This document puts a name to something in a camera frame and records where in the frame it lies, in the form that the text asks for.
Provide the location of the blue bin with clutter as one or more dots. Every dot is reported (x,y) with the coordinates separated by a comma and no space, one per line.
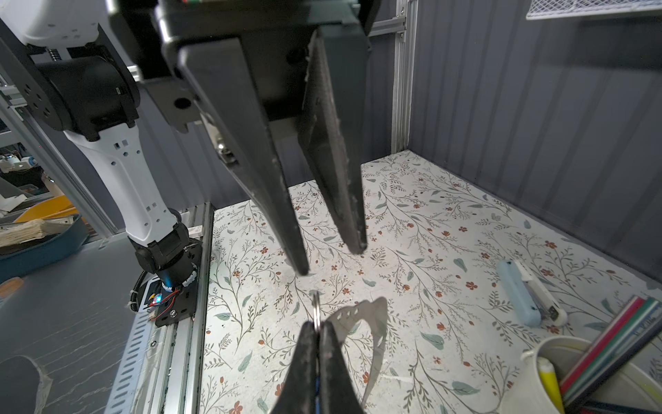
(43,235)

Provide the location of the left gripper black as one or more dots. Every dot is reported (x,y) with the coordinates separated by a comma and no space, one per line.
(200,42)

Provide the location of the yellow highlighter in cup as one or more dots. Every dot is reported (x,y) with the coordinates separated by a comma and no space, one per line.
(549,381)

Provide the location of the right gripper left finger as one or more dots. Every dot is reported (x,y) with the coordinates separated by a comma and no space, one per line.
(299,392)

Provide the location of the white wire mesh basket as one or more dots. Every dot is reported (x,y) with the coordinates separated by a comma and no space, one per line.
(554,9)

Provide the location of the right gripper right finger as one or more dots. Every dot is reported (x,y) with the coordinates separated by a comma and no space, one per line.
(335,393)

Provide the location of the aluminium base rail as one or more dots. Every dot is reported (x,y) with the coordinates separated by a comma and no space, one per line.
(161,367)

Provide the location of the light blue stapler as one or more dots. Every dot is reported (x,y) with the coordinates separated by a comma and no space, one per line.
(531,301)

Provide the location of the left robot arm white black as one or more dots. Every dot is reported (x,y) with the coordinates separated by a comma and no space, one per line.
(75,76)

